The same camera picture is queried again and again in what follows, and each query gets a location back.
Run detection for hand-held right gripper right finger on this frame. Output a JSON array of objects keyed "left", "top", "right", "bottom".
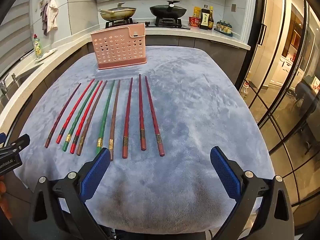
[{"left": 207, "top": 146, "right": 296, "bottom": 240}]

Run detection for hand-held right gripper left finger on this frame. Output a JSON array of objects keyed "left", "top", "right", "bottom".
[{"left": 26, "top": 147, "right": 111, "bottom": 240}]

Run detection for dark purple chopstick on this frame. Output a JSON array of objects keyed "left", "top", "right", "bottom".
[{"left": 44, "top": 83, "right": 82, "bottom": 148}]

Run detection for brown chopstick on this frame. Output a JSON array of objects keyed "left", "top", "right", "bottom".
[
  {"left": 109, "top": 79, "right": 121, "bottom": 161},
  {"left": 76, "top": 80, "right": 108, "bottom": 156}
]

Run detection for pink perforated utensil holder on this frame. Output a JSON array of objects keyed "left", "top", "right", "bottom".
[{"left": 90, "top": 23, "right": 148, "bottom": 70}]

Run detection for chrome faucet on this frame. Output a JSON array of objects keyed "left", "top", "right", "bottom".
[{"left": 0, "top": 77, "right": 9, "bottom": 97}]

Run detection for steel sink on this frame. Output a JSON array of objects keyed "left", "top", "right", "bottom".
[{"left": 7, "top": 62, "right": 45, "bottom": 88}]

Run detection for grey-blue plush blanket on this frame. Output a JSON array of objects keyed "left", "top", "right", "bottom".
[{"left": 12, "top": 45, "right": 276, "bottom": 233}]

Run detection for black framed glass door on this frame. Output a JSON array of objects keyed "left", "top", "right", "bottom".
[{"left": 250, "top": 0, "right": 320, "bottom": 207}]

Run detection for cooking oil bottle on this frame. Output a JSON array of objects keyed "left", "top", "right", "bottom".
[{"left": 238, "top": 79, "right": 251, "bottom": 104}]

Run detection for patterned plate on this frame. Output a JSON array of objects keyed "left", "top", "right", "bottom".
[{"left": 33, "top": 48, "right": 59, "bottom": 62}]

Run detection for green dish soap bottle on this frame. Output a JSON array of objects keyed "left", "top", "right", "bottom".
[{"left": 33, "top": 34, "right": 43, "bottom": 57}]

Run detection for white window blinds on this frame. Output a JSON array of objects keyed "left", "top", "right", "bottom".
[{"left": 0, "top": 0, "right": 33, "bottom": 70}]

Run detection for purple hanging cloth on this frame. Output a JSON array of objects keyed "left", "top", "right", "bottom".
[{"left": 41, "top": 2, "right": 50, "bottom": 36}]

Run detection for pink white hanging towel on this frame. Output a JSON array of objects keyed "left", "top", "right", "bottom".
[{"left": 47, "top": 0, "right": 59, "bottom": 32}]

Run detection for spice jar rack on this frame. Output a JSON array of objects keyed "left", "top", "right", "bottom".
[{"left": 214, "top": 20, "right": 233, "bottom": 37}]

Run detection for dark soy sauce bottle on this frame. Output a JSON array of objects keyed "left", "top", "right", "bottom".
[
  {"left": 207, "top": 6, "right": 215, "bottom": 29},
  {"left": 200, "top": 4, "right": 210, "bottom": 30}
]

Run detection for red instant noodle cup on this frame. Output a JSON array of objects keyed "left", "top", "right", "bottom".
[{"left": 188, "top": 16, "right": 202, "bottom": 27}]

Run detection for black gas stove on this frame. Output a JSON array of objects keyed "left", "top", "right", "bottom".
[{"left": 104, "top": 17, "right": 191, "bottom": 30}]

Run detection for beige wok with lid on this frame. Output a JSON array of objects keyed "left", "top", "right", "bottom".
[{"left": 99, "top": 2, "right": 137, "bottom": 22}]

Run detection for black wok with lid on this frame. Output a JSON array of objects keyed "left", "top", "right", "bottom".
[{"left": 149, "top": 1, "right": 188, "bottom": 20}]

